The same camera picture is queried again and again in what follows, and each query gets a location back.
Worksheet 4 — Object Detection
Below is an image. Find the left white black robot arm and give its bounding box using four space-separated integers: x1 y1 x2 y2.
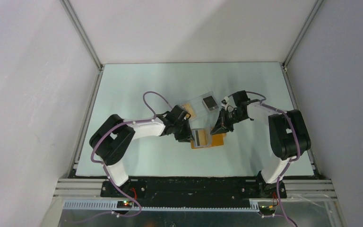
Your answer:
89 105 193 197

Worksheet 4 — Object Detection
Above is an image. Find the orange leather card holder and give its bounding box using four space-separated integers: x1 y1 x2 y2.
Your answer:
190 128 226 149

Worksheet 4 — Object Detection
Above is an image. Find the aluminium frame rail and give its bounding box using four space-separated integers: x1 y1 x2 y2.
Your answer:
280 0 325 180
60 0 104 178

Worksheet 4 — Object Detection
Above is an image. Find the left controller circuit board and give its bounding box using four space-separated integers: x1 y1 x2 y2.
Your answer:
116 200 134 209

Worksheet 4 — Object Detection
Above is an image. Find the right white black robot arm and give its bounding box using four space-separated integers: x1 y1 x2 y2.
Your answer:
211 90 311 198

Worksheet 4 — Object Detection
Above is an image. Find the left aluminium frame rail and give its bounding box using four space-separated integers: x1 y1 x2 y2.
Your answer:
60 0 104 178

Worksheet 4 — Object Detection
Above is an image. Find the black credit card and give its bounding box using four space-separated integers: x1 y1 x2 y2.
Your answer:
202 95 219 112

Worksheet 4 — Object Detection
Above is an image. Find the clear plastic card tray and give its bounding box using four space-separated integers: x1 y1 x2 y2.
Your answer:
180 91 219 121

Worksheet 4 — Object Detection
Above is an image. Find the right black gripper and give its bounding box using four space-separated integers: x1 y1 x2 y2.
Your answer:
210 108 247 136

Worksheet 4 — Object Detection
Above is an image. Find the grey slotted cable duct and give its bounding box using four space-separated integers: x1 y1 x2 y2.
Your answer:
63 200 259 212

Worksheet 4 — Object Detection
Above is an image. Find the right aluminium frame rail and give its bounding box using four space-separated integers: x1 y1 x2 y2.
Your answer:
280 0 325 180

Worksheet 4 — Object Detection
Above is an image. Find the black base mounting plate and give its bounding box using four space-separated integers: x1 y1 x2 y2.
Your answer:
100 176 287 208

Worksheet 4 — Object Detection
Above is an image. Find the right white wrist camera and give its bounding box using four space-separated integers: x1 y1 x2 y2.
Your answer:
221 96 230 109

